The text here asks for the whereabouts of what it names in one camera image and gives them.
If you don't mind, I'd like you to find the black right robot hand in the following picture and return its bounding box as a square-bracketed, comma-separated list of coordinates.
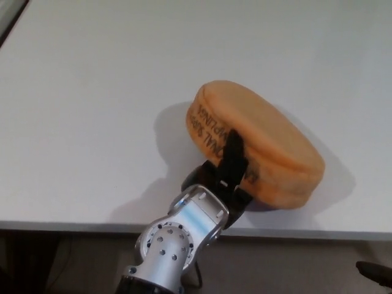
[356, 260, 392, 281]

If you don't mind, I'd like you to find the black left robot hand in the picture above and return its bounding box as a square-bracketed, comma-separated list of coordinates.
[181, 129, 255, 229]

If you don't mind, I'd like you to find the orange plush round plate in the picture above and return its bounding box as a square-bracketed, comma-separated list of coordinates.
[184, 80, 326, 211]

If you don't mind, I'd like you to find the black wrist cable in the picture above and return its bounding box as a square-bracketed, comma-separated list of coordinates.
[190, 265, 203, 288]

